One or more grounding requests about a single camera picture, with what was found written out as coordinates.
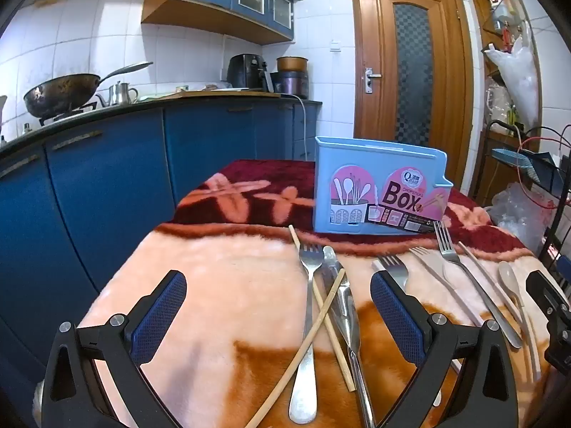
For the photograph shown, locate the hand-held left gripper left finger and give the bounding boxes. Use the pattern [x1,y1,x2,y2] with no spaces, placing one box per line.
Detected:
[42,270,187,428]

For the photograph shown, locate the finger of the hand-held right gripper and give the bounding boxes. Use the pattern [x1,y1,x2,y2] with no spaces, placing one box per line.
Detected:
[525,271,571,368]

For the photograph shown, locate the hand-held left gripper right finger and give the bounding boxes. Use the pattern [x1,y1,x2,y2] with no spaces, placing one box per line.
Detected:
[370,271,520,428]

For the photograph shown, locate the long steel fork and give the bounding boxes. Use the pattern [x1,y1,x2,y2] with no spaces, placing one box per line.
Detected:
[434,220,524,349]

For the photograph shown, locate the wooden chopstick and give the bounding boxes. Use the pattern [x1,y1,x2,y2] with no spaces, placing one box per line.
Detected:
[288,225,356,392]
[244,269,346,428]

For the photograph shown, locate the beige plastic stick utensil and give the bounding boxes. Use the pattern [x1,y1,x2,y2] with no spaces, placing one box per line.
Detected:
[459,241,525,326]

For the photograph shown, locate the large steel fork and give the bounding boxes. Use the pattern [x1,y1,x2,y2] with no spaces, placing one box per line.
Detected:
[289,243,325,425]

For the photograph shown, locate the blue plastic utensil box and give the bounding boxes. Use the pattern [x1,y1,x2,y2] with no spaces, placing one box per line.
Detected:
[313,136,455,236]

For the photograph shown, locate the small steel fork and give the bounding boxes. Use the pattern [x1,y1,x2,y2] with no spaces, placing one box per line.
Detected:
[377,253,409,290]

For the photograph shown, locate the steel table knife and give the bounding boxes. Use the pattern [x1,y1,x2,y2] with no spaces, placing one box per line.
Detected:
[322,245,376,428]

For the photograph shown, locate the steel fork middle right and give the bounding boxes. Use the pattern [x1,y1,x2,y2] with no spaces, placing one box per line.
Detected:
[409,246,485,327]

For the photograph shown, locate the black metal rack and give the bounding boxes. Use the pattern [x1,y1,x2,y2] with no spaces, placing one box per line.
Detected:
[472,119,571,290]

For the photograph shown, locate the pink and maroon plush blanket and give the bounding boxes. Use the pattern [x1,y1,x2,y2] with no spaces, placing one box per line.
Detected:
[76,158,558,428]

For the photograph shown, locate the clear plastic bag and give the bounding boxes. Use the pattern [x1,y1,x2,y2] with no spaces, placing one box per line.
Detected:
[490,182,551,253]

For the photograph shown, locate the blue patterned cloth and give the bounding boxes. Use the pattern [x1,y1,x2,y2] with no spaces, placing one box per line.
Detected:
[491,147,560,181]

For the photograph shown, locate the blue kitchen counter cabinets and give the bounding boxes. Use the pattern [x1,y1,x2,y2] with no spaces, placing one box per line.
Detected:
[0,93,323,393]

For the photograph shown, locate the white hanging plastic bag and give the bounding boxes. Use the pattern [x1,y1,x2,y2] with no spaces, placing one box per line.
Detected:
[483,38,542,129]

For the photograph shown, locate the gas stove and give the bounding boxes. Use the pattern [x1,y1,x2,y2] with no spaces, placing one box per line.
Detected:
[39,102,98,126]

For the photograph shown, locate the steel kettle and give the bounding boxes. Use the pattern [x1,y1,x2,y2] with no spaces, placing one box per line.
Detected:
[96,81,140,107]

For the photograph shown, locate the black wok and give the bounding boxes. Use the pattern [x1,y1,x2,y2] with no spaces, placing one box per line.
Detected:
[24,61,153,119]

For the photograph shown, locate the black air fryer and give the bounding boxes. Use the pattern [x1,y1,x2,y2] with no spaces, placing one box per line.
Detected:
[227,53,271,91]

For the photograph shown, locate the wooden door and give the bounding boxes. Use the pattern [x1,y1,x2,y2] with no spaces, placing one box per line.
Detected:
[350,0,474,194]

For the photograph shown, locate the brown pot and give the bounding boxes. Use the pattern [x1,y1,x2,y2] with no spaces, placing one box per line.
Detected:
[277,56,309,72]

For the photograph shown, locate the red cable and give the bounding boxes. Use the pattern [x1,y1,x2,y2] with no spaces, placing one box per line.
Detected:
[516,126,571,208]

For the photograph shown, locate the white power cable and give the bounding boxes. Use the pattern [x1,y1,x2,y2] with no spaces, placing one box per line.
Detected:
[280,93,309,161]

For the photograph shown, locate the steel door handle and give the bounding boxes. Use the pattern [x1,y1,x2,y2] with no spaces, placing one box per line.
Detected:
[364,67,383,95]

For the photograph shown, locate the wooden wall shelf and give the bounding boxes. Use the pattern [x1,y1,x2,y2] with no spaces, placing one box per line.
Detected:
[469,0,542,81]

